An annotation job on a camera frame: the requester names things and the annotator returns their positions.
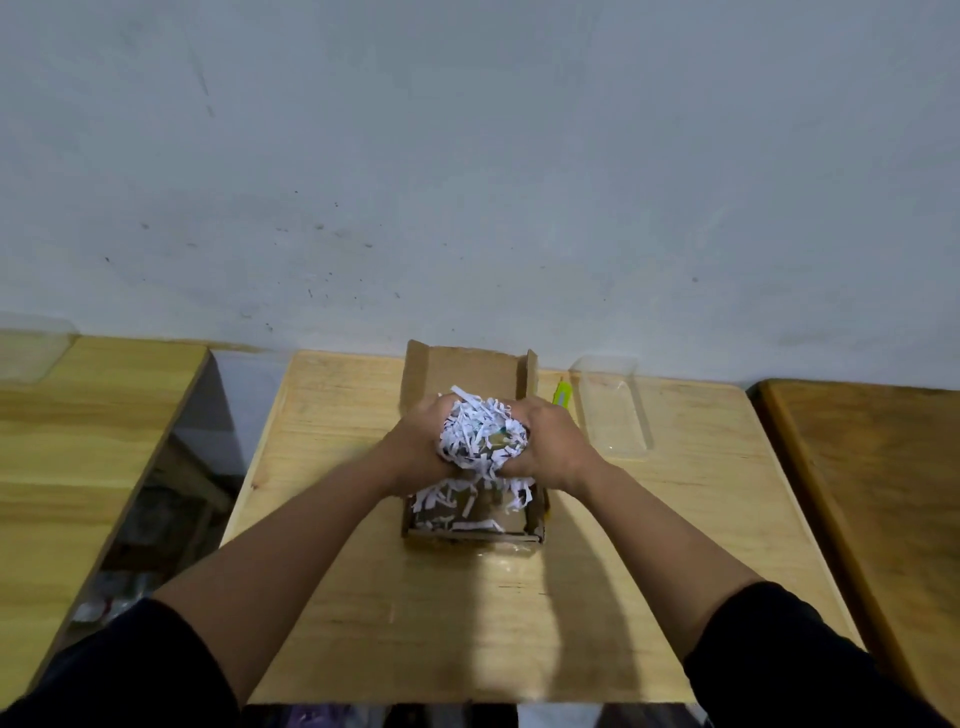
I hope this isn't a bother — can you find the person's black right sleeve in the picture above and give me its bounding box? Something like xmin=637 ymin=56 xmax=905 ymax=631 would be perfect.
xmin=683 ymin=581 xmax=954 ymax=728

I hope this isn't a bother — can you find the shallow clear plastic tray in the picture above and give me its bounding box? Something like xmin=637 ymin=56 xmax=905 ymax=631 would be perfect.
xmin=0 ymin=313 xmax=80 ymax=388

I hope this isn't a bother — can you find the light wooden side table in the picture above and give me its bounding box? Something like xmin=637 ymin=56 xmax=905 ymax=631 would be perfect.
xmin=0 ymin=335 xmax=211 ymax=706

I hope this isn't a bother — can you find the person's black left sleeve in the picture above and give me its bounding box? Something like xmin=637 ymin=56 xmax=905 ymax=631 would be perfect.
xmin=0 ymin=598 xmax=241 ymax=728

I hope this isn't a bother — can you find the brown taped cardboard box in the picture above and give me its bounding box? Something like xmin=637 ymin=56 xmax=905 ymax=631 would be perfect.
xmin=399 ymin=339 xmax=551 ymax=545

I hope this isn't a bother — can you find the person's right hand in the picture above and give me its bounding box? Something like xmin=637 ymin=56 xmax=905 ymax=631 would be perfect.
xmin=502 ymin=395 xmax=609 ymax=496

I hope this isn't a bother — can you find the clear plastic container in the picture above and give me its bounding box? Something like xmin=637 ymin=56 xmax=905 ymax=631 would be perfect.
xmin=568 ymin=354 xmax=654 ymax=460

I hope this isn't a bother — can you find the dark wooden side table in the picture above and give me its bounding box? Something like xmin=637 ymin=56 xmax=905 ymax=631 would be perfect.
xmin=749 ymin=378 xmax=960 ymax=725

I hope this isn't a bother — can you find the person's right forearm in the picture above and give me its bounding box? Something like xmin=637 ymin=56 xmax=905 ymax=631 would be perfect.
xmin=573 ymin=463 xmax=766 ymax=661

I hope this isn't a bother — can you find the person's black sleeve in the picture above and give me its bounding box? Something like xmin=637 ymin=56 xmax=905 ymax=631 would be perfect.
xmin=0 ymin=598 xmax=241 ymax=728
xmin=683 ymin=581 xmax=954 ymax=728

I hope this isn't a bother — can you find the person's left forearm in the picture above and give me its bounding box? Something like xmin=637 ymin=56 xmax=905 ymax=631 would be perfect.
xmin=149 ymin=449 xmax=410 ymax=706

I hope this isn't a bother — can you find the person's left hand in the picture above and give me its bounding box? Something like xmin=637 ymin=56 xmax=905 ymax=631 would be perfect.
xmin=374 ymin=393 xmax=460 ymax=500

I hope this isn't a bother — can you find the white shredded paper filler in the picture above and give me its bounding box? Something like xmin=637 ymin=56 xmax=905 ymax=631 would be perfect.
xmin=408 ymin=386 xmax=538 ymax=535

